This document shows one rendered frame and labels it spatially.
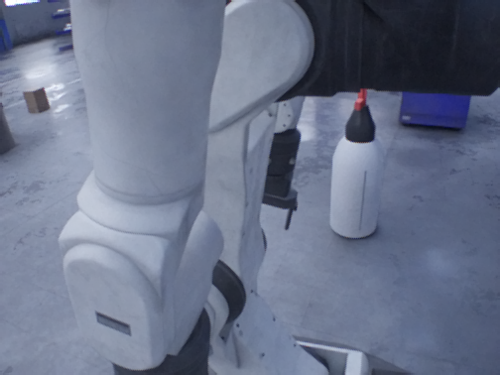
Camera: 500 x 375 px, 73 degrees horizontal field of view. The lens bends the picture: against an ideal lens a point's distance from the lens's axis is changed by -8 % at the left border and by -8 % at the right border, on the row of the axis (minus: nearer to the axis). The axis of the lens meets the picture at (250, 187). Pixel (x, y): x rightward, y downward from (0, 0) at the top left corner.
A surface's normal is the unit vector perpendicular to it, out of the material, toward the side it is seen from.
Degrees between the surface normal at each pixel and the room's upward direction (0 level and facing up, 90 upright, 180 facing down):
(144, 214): 51
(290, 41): 90
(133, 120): 94
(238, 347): 90
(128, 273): 59
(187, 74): 109
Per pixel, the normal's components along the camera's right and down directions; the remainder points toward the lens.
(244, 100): -0.29, 0.50
